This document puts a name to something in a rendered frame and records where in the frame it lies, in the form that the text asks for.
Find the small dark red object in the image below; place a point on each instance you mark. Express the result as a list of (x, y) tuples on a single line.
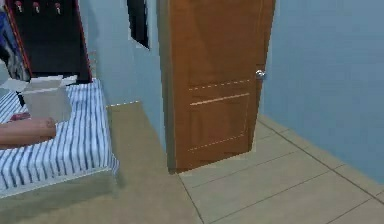
[(20, 116)]

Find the black red-framed wall panel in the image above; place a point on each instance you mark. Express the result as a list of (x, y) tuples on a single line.
[(53, 36)]

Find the silver round door knob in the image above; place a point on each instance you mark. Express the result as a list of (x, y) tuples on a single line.
[(260, 74)]

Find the black framed wall picture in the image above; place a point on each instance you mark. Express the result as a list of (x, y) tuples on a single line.
[(138, 20)]

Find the brown wooden room door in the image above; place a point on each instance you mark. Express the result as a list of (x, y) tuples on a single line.
[(213, 83)]

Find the white open cardboard box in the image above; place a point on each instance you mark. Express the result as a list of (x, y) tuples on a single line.
[(46, 100)]

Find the blue white striped bed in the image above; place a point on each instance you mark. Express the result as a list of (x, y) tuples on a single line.
[(80, 140)]

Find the pink cylindrical pillow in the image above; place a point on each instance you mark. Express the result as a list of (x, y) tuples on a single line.
[(26, 130)]

